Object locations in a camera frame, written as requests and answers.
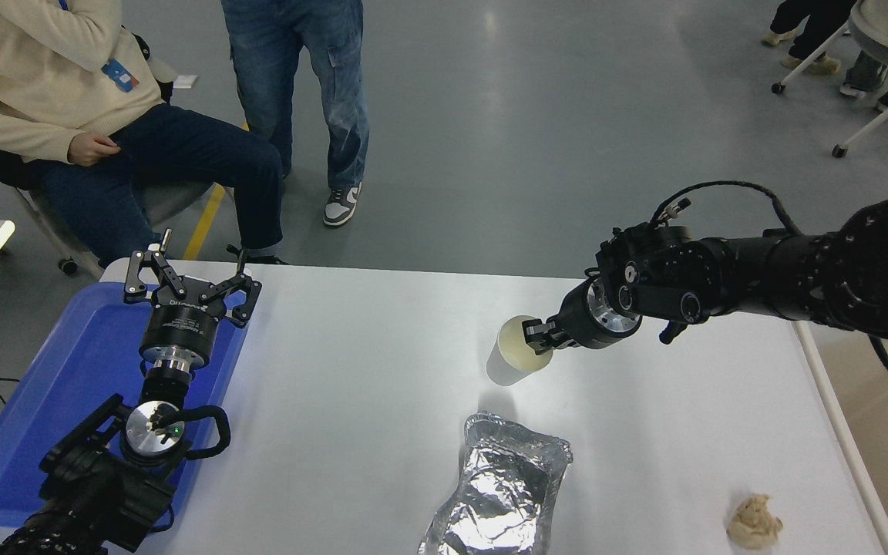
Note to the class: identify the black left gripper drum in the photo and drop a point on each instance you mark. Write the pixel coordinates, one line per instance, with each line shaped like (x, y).
(179, 329)

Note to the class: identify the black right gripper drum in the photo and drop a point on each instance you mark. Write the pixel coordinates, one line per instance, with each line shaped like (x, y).
(579, 327)

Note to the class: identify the white paper cup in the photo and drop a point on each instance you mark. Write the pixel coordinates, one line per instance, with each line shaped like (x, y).
(507, 362)

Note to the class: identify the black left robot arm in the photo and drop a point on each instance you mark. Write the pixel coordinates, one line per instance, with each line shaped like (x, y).
(89, 497)

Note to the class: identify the person's right hand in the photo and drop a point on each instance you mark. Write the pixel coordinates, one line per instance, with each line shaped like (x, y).
(93, 149)

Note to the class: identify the wheeled office chair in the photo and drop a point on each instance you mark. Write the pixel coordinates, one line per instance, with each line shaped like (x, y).
(170, 204)

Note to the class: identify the blue plastic tray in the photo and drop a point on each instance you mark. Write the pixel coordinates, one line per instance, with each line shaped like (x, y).
(66, 385)

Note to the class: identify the crumpled silver foil tray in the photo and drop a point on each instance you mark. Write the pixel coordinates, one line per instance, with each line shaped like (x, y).
(502, 486)

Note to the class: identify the white paper scrap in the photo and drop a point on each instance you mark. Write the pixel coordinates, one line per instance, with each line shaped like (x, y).
(186, 81)

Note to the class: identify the crumpled tan paper ball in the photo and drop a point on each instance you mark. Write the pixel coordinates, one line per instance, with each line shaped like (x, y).
(754, 523)

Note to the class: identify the white wheeled stool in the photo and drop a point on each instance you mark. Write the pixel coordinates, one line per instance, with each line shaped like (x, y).
(876, 123)

